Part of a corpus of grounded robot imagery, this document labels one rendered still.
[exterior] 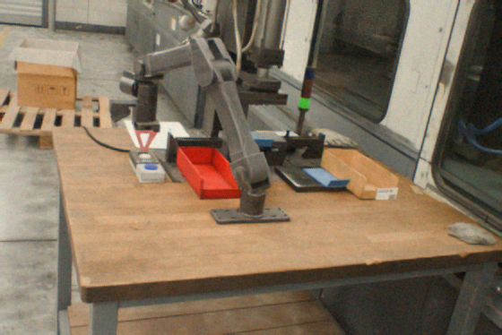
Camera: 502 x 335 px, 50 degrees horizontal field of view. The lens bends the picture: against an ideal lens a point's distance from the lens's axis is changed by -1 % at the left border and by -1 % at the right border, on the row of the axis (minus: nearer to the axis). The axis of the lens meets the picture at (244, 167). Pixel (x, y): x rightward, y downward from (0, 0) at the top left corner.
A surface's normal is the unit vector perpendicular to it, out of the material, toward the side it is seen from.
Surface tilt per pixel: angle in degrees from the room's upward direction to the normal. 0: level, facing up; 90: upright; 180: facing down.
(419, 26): 90
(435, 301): 90
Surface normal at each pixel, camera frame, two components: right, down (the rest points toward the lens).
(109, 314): 0.36, 0.36
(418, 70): -0.94, -0.02
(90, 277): 0.14, -0.93
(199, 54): -0.65, 0.18
